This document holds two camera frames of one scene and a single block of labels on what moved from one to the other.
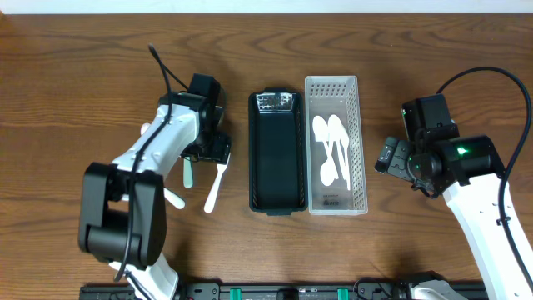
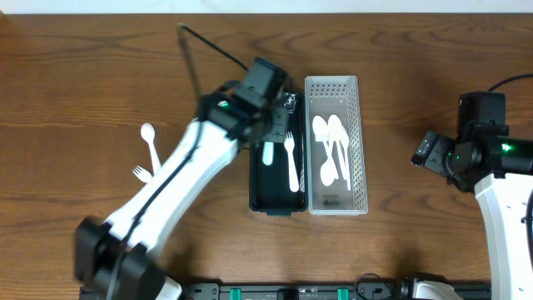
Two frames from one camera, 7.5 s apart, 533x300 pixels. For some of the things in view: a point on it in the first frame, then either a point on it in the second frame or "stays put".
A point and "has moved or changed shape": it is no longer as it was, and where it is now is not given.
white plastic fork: x=211 y=197 -> x=292 y=170
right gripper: x=396 y=161 -> x=430 y=149
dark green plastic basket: x=277 y=144 stays put
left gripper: x=214 y=150 -> x=281 y=121
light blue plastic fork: x=187 y=172 has moved or changed shape
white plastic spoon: x=321 y=132 stays put
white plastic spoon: x=328 y=171 stays put
